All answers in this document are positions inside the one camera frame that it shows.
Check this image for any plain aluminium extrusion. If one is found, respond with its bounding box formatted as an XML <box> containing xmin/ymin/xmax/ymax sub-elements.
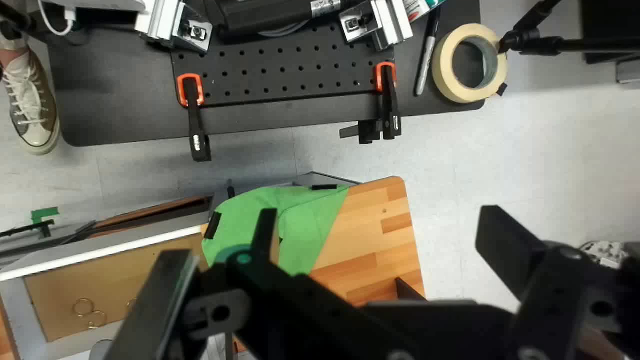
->
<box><xmin>134</xmin><ymin>0</ymin><xmax>216</xmax><ymax>53</ymax></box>

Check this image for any black control box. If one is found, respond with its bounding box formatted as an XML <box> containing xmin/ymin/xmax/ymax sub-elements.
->
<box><xmin>212</xmin><ymin>0</ymin><xmax>348</xmax><ymax>37</ymax></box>

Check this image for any black equipment case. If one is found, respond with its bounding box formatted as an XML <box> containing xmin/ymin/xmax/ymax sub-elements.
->
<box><xmin>578</xmin><ymin>0</ymin><xmax>640</xmax><ymax>65</ymax></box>

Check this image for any green tape piece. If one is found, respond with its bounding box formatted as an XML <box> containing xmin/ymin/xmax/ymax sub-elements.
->
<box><xmin>29</xmin><ymin>205</ymin><xmax>61</xmax><ymax>227</ymax></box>

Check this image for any black pegboard plate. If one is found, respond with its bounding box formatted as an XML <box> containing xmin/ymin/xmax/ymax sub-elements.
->
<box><xmin>167</xmin><ymin>24</ymin><xmax>401</xmax><ymax>108</ymax></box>

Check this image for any white canvas sneaker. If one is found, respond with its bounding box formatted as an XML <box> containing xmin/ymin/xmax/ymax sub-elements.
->
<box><xmin>0</xmin><ymin>45</ymin><xmax>64</xmax><ymax>155</ymax></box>

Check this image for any aluminium extrusion with label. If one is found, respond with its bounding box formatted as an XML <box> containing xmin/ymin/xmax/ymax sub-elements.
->
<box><xmin>337</xmin><ymin>0</ymin><xmax>419</xmax><ymax>48</ymax></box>

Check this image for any black camera stand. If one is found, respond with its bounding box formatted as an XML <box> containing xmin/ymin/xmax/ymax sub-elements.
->
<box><xmin>495</xmin><ymin>0</ymin><xmax>640</xmax><ymax>58</ymax></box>

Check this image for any white cable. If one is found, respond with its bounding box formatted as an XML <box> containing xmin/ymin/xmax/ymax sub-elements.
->
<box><xmin>36</xmin><ymin>0</ymin><xmax>78</xmax><ymax>37</ymax></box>

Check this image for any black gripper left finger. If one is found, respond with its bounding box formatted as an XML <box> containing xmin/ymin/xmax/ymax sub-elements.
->
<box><xmin>104</xmin><ymin>205</ymin><xmax>416</xmax><ymax>360</ymax></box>

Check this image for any beige masking tape roll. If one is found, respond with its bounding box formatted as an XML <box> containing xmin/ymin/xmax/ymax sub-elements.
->
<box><xmin>430</xmin><ymin>22</ymin><xmax>510</xmax><ymax>105</ymax></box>

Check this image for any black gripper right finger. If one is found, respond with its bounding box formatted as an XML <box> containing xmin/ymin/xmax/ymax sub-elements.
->
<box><xmin>474</xmin><ymin>203</ymin><xmax>640</xmax><ymax>360</ymax></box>

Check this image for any orange and black bar clamp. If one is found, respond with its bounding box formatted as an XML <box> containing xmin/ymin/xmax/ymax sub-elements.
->
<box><xmin>174</xmin><ymin>70</ymin><xmax>214</xmax><ymax>164</ymax></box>
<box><xmin>337</xmin><ymin>59</ymin><xmax>405</xmax><ymax>146</ymax></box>

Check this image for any white printed paper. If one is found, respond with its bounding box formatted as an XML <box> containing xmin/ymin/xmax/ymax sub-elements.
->
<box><xmin>578</xmin><ymin>237</ymin><xmax>631</xmax><ymax>270</ymax></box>

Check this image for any black and grey marker pen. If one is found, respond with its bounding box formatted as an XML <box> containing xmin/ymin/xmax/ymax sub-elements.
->
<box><xmin>411</xmin><ymin>6</ymin><xmax>443</xmax><ymax>98</ymax></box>

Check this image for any brown wooden board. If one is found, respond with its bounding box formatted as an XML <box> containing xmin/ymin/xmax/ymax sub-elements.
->
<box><xmin>90</xmin><ymin>193</ymin><xmax>216</xmax><ymax>236</ymax></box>

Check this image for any wooden butcher block countertop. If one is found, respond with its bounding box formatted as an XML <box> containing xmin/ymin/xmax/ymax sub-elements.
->
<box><xmin>198</xmin><ymin>174</ymin><xmax>428</xmax><ymax>307</ymax></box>

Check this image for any green towel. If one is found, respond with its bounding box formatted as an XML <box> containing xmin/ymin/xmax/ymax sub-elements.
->
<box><xmin>200</xmin><ymin>184</ymin><xmax>355</xmax><ymax>276</ymax></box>

